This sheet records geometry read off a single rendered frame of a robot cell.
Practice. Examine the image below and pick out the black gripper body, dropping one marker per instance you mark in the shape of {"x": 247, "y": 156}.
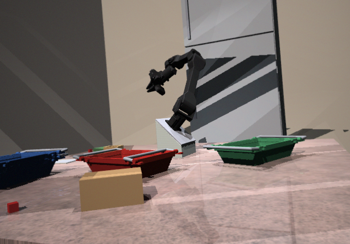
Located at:
{"x": 158, "y": 86}

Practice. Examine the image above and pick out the small red block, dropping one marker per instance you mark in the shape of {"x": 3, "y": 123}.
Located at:
{"x": 13, "y": 206}

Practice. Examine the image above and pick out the red plastic tray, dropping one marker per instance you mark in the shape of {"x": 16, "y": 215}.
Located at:
{"x": 150, "y": 164}

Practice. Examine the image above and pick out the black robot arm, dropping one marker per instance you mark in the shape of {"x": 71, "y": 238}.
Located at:
{"x": 186, "y": 102}

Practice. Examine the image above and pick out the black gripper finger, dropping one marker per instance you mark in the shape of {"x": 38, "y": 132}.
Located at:
{"x": 152, "y": 88}
{"x": 151, "y": 84}

